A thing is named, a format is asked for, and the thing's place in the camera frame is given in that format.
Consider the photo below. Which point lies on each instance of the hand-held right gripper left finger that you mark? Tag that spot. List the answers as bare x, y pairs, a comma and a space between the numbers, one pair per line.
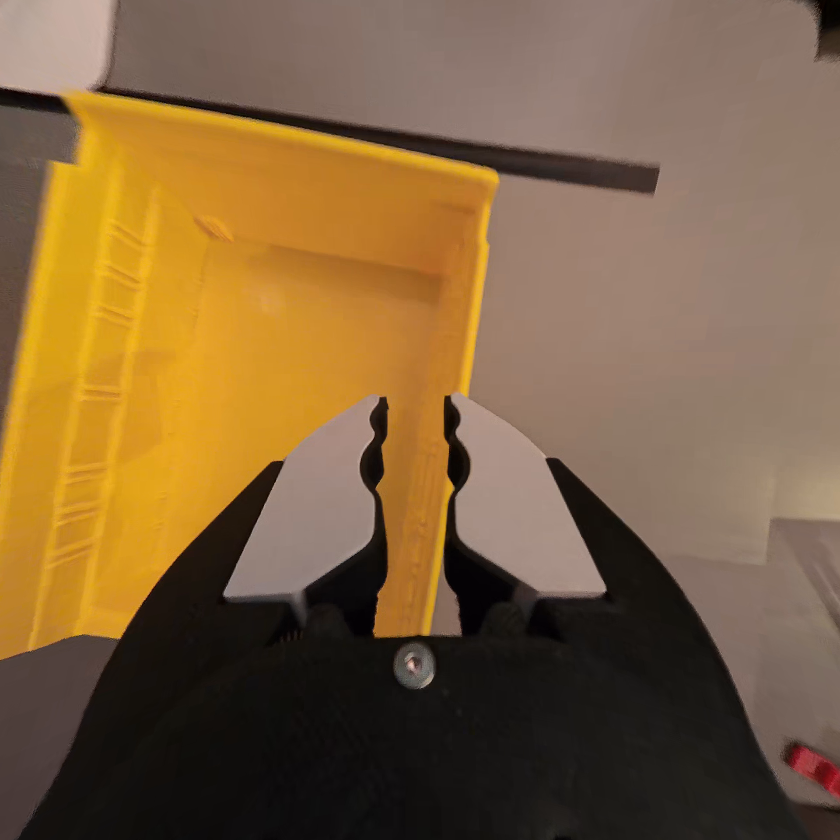
308, 525

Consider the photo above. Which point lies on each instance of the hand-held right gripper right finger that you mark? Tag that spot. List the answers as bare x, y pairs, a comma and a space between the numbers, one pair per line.
525, 525

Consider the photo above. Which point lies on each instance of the yellow plastic bin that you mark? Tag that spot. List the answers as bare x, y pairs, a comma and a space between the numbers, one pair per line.
295, 328

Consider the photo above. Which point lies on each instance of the red patterned cloth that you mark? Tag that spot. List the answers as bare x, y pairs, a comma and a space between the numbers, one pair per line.
814, 766

